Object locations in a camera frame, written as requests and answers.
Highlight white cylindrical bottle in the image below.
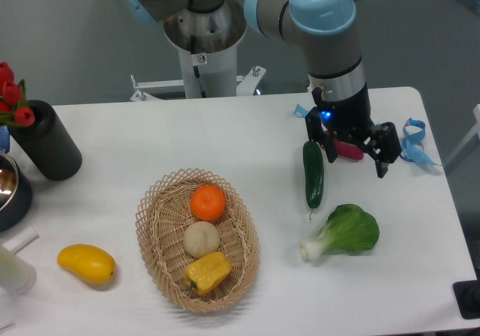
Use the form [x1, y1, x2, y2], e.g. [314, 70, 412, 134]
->
[1, 246, 37, 295]

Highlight blue ribbon strap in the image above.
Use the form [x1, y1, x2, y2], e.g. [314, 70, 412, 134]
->
[398, 117, 443, 168]

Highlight black metal bowl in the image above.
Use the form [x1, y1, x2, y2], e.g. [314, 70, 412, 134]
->
[1, 152, 33, 232]

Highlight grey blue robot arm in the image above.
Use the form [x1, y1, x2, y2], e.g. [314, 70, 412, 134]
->
[125, 0, 401, 177]

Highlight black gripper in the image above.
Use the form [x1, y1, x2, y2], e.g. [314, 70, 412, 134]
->
[305, 87, 401, 179]

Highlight yellow bell pepper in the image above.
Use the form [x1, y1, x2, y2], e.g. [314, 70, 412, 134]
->
[184, 251, 233, 296]

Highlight yellow mango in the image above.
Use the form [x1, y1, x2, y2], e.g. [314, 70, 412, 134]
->
[57, 244, 116, 284]

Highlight green cucumber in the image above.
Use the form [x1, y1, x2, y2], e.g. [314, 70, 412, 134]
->
[302, 141, 325, 213]

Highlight woven wicker basket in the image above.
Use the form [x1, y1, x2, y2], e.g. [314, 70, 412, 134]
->
[136, 169, 260, 313]

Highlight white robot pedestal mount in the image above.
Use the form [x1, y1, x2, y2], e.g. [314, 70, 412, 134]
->
[130, 0, 266, 101]

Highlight pink red object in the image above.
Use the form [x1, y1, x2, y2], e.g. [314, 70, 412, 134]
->
[334, 139, 364, 161]

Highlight black device at edge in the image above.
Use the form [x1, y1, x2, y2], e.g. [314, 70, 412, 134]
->
[452, 280, 479, 320]

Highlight green bok choy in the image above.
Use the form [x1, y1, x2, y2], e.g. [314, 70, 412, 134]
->
[300, 204, 380, 261]

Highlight black cylindrical vase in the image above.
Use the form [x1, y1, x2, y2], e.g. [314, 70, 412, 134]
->
[7, 100, 83, 181]

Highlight orange tangerine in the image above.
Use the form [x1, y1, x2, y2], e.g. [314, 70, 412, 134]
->
[190, 184, 227, 221]

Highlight white small block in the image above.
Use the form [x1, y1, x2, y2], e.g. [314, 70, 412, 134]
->
[1, 226, 39, 254]

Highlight red artificial tulips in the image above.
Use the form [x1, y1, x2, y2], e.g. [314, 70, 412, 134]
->
[1, 61, 35, 128]

